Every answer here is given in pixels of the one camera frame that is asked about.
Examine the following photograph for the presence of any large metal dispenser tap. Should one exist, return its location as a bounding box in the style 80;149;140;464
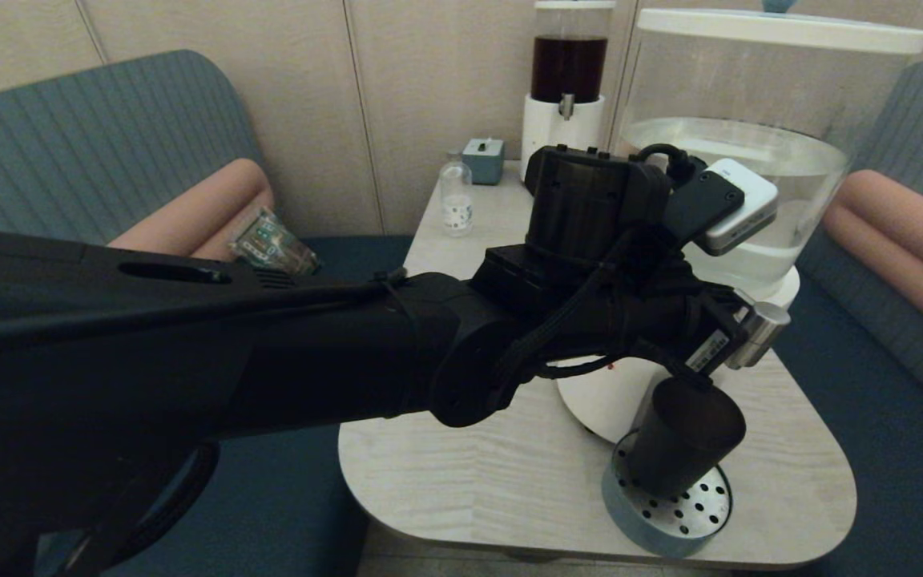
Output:
724;288;792;370

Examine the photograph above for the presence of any black plastic cup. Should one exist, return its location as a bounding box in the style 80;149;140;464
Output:
628;377;748;499

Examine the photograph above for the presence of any large blue round drip tray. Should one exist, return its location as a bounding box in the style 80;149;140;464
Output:
602;433;734;559

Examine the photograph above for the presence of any small clear glass bottle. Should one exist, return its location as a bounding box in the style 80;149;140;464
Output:
439;150;474;237

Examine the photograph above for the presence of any small blue tissue box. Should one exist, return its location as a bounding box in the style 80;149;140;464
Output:
462;137;506;186

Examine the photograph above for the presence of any large clear water dispenser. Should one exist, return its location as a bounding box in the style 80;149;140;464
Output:
555;8;923;443

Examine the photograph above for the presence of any pink bolster cushion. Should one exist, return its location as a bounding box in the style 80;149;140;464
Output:
822;169;923;355
107;158;274;261

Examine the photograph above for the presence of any teal ribbed sofa bench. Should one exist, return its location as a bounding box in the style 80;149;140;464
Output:
0;50;414;577
758;59;923;577

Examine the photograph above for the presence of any small dark drink dispenser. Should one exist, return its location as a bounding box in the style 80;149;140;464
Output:
520;0;616;173

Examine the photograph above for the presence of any clear plastic snack packet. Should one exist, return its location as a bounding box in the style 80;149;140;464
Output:
228;208;320;277

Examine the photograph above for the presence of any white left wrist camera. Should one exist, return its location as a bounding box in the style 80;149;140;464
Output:
666;158;780;257

